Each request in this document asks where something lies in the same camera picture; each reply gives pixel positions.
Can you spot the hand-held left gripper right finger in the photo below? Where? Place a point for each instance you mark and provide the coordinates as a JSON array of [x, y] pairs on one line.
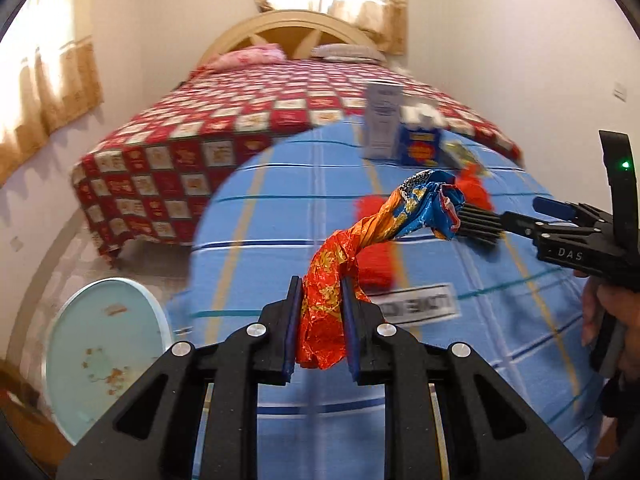
[[349, 330]]

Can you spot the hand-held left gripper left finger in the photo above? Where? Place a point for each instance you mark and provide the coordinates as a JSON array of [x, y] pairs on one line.
[[295, 330]]

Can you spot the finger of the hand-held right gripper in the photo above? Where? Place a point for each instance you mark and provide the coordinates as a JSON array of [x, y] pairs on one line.
[[520, 225], [550, 206]]

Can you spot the orange-red foil wrapper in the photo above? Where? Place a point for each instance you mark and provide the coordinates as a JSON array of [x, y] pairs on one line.
[[325, 300]]

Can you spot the blue and orange wrapper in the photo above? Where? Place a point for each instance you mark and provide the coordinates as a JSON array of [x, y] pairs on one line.
[[430, 195]]

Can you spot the person's right hand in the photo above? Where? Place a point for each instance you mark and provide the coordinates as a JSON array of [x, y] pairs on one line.
[[625, 310]]

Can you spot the orange net bag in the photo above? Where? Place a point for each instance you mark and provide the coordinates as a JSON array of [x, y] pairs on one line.
[[475, 187]]

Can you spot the red foam net sleeve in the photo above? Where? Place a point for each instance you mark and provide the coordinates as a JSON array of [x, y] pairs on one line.
[[375, 265]]

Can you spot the clear packet with yellow print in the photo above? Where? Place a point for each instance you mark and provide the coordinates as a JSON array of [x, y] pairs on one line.
[[460, 152]]

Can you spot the blue and white carton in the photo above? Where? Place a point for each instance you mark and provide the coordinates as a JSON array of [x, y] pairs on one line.
[[420, 147]]

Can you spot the grey paper carton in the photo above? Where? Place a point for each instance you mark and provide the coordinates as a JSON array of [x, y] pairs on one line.
[[382, 120]]

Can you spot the bed with red checkered cover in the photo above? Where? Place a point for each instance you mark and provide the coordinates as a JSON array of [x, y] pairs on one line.
[[200, 125]]

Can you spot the beige curtain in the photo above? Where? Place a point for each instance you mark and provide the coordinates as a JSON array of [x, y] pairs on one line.
[[385, 20], [50, 85]]

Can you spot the striped pillow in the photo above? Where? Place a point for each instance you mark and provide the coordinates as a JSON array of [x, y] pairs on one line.
[[345, 52]]

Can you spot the pink pillow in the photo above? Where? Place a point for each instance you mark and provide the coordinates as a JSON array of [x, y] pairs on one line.
[[250, 54]]

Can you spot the cream wooden headboard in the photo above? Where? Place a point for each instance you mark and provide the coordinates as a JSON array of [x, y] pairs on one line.
[[280, 22]]

